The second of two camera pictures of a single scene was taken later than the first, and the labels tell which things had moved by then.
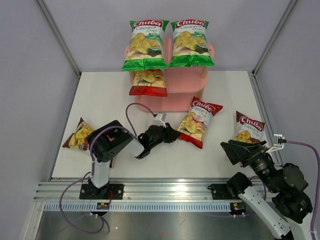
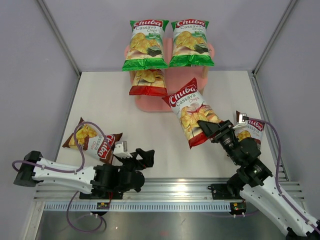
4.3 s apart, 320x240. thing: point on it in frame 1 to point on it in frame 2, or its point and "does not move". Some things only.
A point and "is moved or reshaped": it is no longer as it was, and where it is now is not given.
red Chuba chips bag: [149, 83] does not move
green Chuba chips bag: [146, 50] does not move
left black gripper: [172, 134] to [147, 156]
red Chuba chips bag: [193, 125] is moved or reshaped
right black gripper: [236, 153] to [209, 128]
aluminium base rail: [51, 189] does not move
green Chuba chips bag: [190, 47] does not move
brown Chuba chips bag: [248, 130] does not move
